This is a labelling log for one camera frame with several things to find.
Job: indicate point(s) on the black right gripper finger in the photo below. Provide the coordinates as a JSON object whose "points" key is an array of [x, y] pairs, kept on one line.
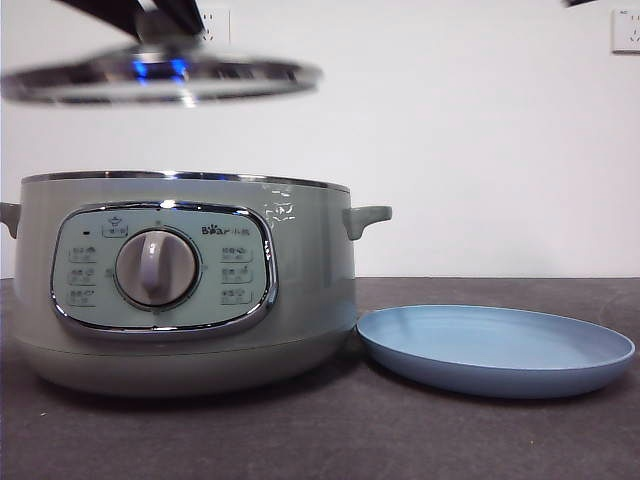
{"points": [[580, 2]]}

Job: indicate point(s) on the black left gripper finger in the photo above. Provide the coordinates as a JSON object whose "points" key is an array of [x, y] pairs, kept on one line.
{"points": [[107, 10], [182, 15]]}

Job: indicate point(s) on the glass lid with green knob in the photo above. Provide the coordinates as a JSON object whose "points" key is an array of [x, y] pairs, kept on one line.
{"points": [[100, 82]]}

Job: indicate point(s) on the pale green electric steamer pot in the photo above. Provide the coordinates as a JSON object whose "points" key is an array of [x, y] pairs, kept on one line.
{"points": [[310, 280]]}

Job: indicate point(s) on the blue round plate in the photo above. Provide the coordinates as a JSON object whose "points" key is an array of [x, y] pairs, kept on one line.
{"points": [[490, 345]]}

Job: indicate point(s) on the white wall socket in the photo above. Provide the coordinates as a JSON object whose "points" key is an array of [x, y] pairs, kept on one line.
{"points": [[220, 27], [627, 31]]}

